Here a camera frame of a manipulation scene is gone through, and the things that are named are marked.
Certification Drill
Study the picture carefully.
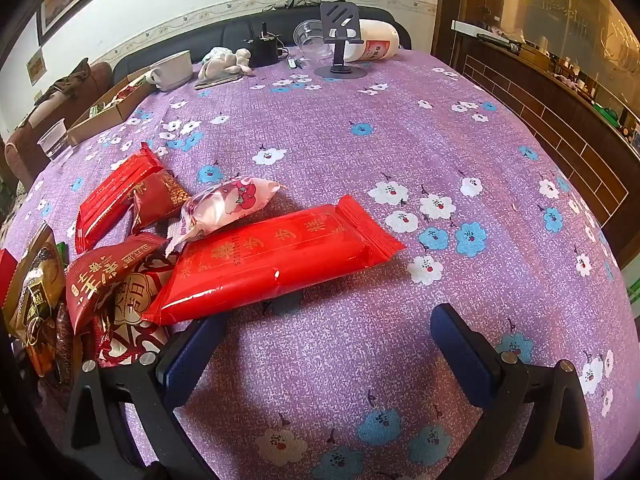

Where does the white cup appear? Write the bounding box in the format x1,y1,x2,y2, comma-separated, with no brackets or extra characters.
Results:
145,50,195,92

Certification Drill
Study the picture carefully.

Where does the brown armchair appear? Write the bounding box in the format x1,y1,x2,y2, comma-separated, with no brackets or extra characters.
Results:
5,60,113,186

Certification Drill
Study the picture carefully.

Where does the black phone stand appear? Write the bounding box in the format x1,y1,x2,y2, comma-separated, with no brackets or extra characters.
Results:
314,1,370,81

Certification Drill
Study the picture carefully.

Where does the cardboard box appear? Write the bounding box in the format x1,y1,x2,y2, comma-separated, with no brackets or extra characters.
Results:
66,67,156,147

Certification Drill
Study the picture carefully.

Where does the red white patterned snack packet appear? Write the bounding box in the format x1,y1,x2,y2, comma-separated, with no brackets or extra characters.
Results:
95,255,181,368

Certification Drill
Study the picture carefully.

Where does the clear plastic cup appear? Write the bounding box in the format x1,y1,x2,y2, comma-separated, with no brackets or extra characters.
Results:
293,19,333,61
37,119,71,162

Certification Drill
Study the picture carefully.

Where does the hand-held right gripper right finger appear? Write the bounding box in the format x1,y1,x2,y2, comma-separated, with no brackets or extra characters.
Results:
430,302,596,480

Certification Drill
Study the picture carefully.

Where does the white crumpled cloth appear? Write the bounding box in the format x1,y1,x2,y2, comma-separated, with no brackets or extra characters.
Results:
197,46,256,81

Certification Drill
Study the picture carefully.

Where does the long red snack packet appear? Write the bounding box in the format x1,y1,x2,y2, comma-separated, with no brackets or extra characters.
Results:
75,142,166,255

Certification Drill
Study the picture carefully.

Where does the red gold-lettered snack packet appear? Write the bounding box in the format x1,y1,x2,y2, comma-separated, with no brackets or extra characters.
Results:
65,232,168,336

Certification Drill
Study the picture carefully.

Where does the brown gold snack packet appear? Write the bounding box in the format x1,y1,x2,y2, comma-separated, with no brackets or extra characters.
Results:
2,222,68,376

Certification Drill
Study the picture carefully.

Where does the pink strawberry snack packet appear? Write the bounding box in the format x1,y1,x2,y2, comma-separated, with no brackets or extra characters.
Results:
165,176,287,256

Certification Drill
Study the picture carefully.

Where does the black mug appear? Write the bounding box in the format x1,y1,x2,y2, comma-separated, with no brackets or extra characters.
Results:
245,22,289,67

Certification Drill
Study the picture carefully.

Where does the yellow wall plaque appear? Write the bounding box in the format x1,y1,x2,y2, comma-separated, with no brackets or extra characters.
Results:
26,46,47,86

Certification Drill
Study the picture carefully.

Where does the small dark red snack packet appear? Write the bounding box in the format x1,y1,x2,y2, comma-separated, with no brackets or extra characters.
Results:
130,170,192,235

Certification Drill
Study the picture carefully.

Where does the glass display cabinet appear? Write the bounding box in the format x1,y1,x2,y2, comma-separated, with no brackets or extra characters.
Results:
500,0,640,111

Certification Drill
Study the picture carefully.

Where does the purple floral tablecloth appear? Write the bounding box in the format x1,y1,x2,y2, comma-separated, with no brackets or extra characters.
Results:
0,50,631,480

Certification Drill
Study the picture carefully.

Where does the green cloth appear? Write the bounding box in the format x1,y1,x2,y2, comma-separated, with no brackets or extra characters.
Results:
262,0,353,11

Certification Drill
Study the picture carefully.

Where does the large red snack packet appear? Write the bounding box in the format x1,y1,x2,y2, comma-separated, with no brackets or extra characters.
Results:
141,195,407,326

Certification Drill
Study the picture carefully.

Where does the black leather sofa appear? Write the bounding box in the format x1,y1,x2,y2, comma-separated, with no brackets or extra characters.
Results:
112,5,413,86

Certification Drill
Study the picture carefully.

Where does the wooden counter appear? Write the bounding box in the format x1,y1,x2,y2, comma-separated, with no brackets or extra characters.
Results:
450,20,640,271

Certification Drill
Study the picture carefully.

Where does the dark olive clothing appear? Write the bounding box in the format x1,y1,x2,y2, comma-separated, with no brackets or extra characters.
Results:
37,58,93,106

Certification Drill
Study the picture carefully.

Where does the white plastic jar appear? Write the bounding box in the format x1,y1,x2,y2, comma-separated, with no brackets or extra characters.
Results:
345,19,401,62

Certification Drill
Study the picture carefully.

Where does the dark brown snack packet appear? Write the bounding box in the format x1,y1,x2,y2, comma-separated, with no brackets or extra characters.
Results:
52,300,76,388

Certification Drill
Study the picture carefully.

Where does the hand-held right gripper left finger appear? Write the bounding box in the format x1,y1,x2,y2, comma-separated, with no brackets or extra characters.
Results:
62,312,231,480

